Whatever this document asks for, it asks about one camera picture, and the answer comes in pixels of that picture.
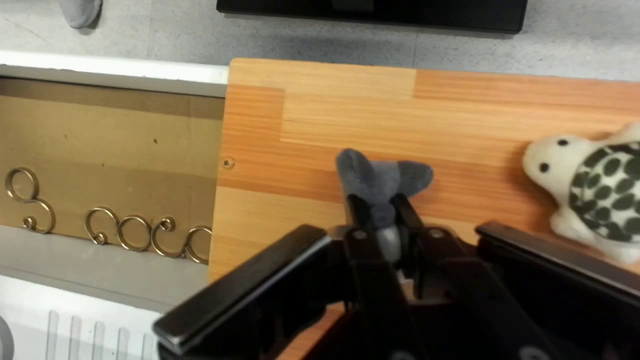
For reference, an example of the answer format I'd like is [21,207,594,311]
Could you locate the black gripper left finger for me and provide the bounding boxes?
[150,195,417,360]

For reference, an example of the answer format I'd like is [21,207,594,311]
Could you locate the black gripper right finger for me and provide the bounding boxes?
[389,193,640,360]

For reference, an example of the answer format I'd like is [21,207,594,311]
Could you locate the grey plush toy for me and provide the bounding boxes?
[334,147,435,264]

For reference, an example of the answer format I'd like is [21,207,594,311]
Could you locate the white green spotted turtle toy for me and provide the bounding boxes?
[520,121,640,267]

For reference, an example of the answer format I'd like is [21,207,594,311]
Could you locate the brass s-hook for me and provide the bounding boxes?
[150,214,213,267]
[4,164,58,237]
[82,204,157,254]

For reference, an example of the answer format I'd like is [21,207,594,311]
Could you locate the white sink basin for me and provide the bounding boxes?
[0,49,231,360]

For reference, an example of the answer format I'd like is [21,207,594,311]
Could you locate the black rectangular bar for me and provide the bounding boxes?
[213,0,529,36]

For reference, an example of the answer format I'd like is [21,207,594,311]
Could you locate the grey round foot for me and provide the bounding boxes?
[58,0,106,32]

